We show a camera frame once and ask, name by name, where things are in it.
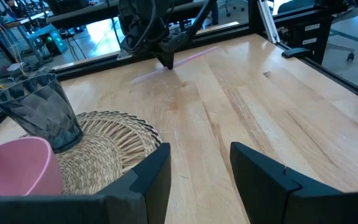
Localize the black frame clip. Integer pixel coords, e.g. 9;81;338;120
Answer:
281;46;314;59

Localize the pink drinking straw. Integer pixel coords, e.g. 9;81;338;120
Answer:
131;45;220;85

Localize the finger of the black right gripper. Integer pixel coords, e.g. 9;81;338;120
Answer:
152;49;177;71

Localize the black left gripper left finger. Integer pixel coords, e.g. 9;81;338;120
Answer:
104;142;172;224

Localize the silver metal frame bracket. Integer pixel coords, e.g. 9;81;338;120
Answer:
257;0;281;44

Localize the teal computer case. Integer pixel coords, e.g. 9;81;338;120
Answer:
26;24;70;57

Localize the black drawer cabinet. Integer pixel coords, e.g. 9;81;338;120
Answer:
286;14;334;65

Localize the office chair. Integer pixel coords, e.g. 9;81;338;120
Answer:
277;0;358;62

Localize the dark smoky glass cup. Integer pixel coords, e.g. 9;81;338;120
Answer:
0;73;84;154

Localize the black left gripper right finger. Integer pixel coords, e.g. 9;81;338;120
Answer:
230;141;338;224

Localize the pink plastic bowl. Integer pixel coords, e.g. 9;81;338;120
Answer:
0;136;64;198

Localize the round woven straw placemat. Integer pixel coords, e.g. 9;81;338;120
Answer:
20;111;163;195

